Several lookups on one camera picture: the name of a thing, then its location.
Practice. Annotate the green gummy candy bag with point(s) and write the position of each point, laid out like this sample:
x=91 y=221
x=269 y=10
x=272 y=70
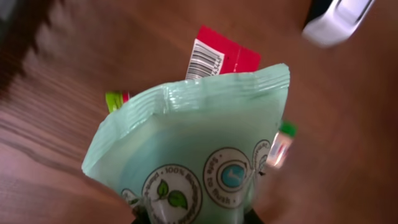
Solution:
x=115 y=99

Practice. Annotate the mint green wipes pouch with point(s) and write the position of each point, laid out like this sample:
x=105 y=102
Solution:
x=191 y=151

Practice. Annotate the green lid spice jar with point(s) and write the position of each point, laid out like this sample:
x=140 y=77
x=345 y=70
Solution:
x=281 y=144

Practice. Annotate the white barcode scanner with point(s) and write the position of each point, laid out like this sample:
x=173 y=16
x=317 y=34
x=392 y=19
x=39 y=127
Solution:
x=331 y=22

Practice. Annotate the red snack bar wrapper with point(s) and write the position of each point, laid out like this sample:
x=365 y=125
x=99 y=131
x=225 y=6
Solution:
x=214 y=54

